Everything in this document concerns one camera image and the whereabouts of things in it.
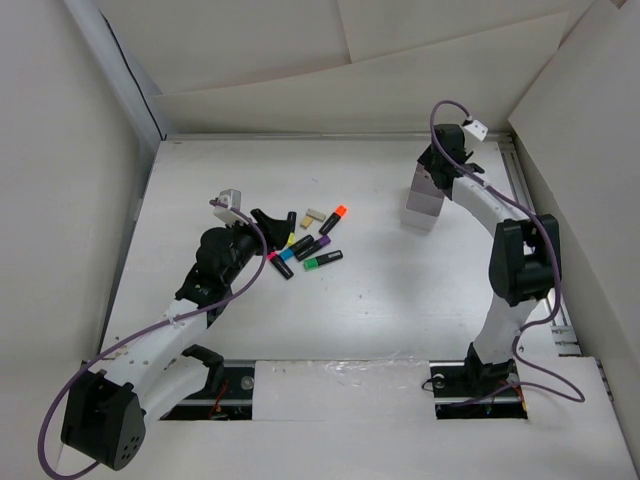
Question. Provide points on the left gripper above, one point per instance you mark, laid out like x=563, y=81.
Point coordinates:
x=275, y=231

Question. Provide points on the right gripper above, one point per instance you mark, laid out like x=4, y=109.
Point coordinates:
x=427, y=158

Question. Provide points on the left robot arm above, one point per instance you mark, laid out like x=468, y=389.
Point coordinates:
x=112, y=399

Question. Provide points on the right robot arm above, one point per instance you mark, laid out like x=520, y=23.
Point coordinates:
x=524, y=264

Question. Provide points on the beige eraser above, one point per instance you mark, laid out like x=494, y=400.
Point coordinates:
x=306, y=222

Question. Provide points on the blue highlighter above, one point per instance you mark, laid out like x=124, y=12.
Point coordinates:
x=296, y=247

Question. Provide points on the grey eraser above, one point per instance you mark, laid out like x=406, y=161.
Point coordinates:
x=316, y=215

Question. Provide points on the white divided container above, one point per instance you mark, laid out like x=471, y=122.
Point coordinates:
x=424, y=202

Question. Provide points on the pink highlighter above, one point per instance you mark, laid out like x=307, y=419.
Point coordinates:
x=280, y=265

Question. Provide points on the purple highlighter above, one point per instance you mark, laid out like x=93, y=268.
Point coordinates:
x=313, y=248

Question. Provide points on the green highlighter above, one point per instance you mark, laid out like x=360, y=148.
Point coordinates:
x=321, y=260

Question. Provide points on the orange highlighter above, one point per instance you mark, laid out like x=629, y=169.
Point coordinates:
x=333, y=220

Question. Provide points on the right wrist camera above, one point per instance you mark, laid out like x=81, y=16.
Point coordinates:
x=474, y=130

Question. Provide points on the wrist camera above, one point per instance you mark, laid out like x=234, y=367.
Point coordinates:
x=474, y=130
x=225, y=206

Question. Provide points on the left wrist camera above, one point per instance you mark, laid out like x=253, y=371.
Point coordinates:
x=225, y=206

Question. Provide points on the aluminium table rail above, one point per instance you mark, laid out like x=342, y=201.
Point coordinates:
x=561, y=327

